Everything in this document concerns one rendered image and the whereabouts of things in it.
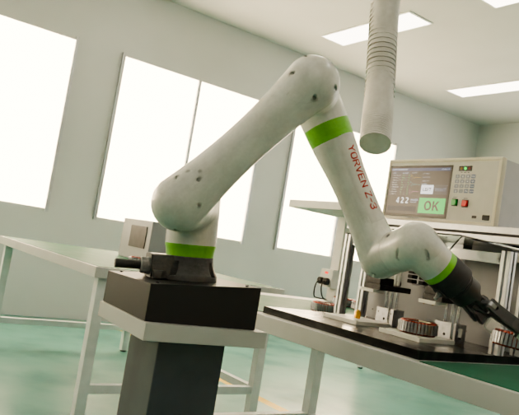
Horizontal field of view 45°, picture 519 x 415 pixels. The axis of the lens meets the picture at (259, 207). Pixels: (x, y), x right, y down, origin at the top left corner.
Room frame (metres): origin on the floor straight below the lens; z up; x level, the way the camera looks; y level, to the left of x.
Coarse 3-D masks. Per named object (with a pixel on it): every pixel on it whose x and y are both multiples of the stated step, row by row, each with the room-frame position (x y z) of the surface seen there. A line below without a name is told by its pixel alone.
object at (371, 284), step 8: (368, 280) 2.05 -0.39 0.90; (376, 280) 2.02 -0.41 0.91; (384, 280) 2.02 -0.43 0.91; (392, 280) 2.04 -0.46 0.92; (360, 288) 2.04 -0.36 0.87; (368, 288) 2.01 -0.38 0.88; (376, 288) 2.01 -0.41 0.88; (384, 288) 2.02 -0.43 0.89; (392, 288) 2.04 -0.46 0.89; (400, 288) 2.06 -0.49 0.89; (408, 288) 2.10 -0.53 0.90; (392, 304) 2.09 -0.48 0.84
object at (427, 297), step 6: (426, 288) 1.86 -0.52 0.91; (426, 294) 1.85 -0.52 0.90; (432, 294) 1.84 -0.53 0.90; (420, 300) 1.84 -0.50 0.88; (426, 300) 1.82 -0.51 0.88; (432, 300) 1.83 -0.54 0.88; (438, 300) 1.82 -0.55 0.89; (444, 300) 1.81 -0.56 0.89; (450, 300) 1.83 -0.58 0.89; (444, 318) 1.91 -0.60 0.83; (450, 318) 1.89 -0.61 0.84; (456, 318) 1.87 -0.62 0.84
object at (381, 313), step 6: (378, 306) 2.10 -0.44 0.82; (378, 312) 2.10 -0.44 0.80; (384, 312) 2.08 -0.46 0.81; (390, 312) 2.06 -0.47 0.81; (396, 312) 2.05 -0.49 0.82; (402, 312) 2.07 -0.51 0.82; (378, 318) 2.10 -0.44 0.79; (384, 318) 2.07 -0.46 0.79; (390, 318) 2.05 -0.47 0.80; (396, 318) 2.06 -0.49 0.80; (390, 324) 2.05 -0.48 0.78; (396, 324) 2.06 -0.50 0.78
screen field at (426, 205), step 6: (420, 198) 2.02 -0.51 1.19; (426, 198) 2.00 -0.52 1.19; (432, 198) 1.98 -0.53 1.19; (438, 198) 1.96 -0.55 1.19; (444, 198) 1.95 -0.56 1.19; (420, 204) 2.02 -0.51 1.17; (426, 204) 2.00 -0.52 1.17; (432, 204) 1.98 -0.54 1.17; (438, 204) 1.96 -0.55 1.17; (444, 204) 1.94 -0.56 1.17; (420, 210) 2.02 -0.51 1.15; (426, 210) 2.00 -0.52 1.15; (432, 210) 1.98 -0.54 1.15; (438, 210) 1.96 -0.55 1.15
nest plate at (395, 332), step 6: (384, 330) 1.81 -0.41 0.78; (390, 330) 1.79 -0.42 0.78; (396, 330) 1.81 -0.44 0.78; (402, 336) 1.75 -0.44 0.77; (408, 336) 1.74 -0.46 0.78; (414, 336) 1.73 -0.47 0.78; (420, 336) 1.75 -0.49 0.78; (420, 342) 1.71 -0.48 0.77; (426, 342) 1.72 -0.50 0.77; (432, 342) 1.74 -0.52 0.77; (438, 342) 1.75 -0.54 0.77; (444, 342) 1.76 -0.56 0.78; (450, 342) 1.78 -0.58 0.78
